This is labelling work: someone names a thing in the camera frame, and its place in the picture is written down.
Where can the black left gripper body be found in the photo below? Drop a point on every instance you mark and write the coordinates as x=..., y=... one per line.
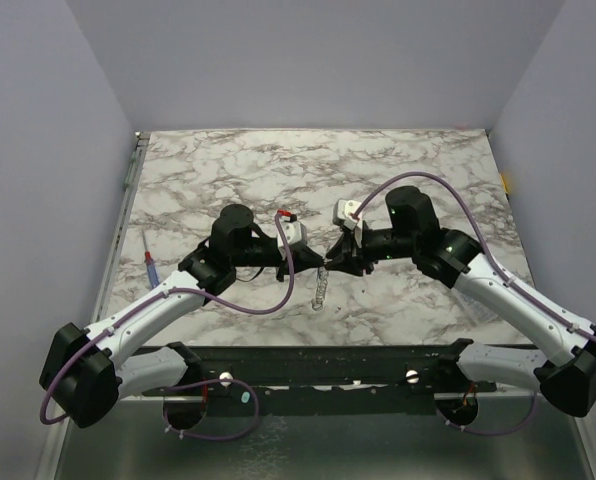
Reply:
x=282, y=270

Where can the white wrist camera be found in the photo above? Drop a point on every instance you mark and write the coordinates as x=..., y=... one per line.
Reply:
x=345, y=217
x=291, y=232

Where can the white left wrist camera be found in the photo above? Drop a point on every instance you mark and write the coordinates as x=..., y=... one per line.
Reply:
x=291, y=232

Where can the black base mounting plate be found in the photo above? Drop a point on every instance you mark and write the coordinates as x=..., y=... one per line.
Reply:
x=323, y=381

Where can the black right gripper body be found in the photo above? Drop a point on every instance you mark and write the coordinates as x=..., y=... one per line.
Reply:
x=354, y=254

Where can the clear plastic storage box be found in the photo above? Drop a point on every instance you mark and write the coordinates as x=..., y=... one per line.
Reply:
x=477, y=312

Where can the blue red handled screwdriver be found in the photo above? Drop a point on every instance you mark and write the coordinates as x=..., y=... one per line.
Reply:
x=149, y=264

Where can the left side metal rail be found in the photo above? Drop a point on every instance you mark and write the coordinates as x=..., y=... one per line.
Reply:
x=129, y=188

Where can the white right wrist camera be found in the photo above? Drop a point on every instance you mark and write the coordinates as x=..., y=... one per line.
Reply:
x=345, y=217

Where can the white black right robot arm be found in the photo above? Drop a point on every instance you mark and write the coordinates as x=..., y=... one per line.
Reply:
x=563, y=367

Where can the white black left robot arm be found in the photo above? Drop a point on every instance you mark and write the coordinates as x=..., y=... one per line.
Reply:
x=87, y=370

